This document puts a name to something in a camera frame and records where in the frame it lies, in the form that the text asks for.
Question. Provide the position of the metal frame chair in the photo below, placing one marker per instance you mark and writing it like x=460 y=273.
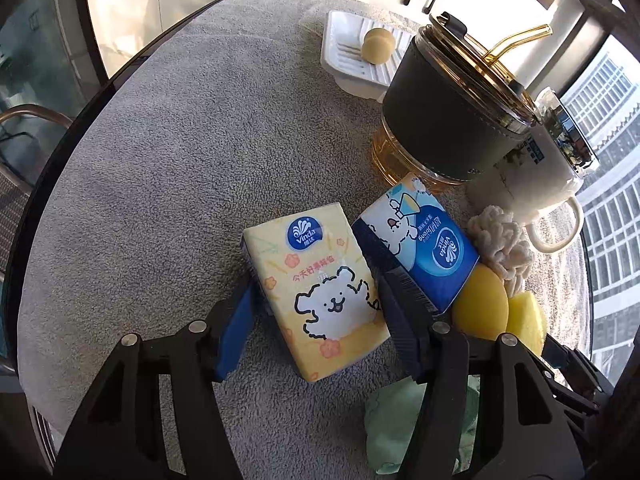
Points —
x=15 y=210

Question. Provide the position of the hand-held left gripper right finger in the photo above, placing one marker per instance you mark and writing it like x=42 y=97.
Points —
x=400 y=332

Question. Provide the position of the yellow teardrop makeup sponge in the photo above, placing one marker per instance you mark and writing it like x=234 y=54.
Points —
x=480 y=305

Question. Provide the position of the round pale yellow sponge ball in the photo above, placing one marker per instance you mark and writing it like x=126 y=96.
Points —
x=377 y=46

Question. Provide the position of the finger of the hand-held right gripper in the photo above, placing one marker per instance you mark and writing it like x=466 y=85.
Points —
x=575 y=365

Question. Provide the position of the light green cloth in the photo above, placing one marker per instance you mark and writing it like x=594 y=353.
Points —
x=395 y=420

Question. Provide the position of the pale yellow sponge block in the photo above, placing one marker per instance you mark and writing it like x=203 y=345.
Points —
x=525 y=320

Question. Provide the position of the chrome mug lid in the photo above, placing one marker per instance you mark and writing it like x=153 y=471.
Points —
x=567 y=130

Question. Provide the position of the amber glass straw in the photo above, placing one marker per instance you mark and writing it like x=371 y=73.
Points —
x=520 y=37

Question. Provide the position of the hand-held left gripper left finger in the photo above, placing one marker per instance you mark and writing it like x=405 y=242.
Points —
x=235 y=332

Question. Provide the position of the white ceramic mug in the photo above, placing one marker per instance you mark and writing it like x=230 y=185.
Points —
x=530 y=185

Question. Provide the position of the amber glass cup dark sleeve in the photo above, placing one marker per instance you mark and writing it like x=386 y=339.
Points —
x=435 y=110

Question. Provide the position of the cream chenille cloth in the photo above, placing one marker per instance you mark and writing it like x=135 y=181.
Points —
x=500 y=245

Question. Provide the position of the yellow tissue pack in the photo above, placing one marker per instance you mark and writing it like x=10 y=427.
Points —
x=320 y=280

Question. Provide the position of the blue tissue pack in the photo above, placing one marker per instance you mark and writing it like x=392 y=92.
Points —
x=425 y=240

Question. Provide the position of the white ribbed tray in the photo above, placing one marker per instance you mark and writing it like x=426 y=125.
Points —
x=350 y=57

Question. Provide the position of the grey towel mat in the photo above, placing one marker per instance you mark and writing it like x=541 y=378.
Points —
x=175 y=160

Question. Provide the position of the dark framed glass door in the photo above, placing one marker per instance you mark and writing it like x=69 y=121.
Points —
x=40 y=50

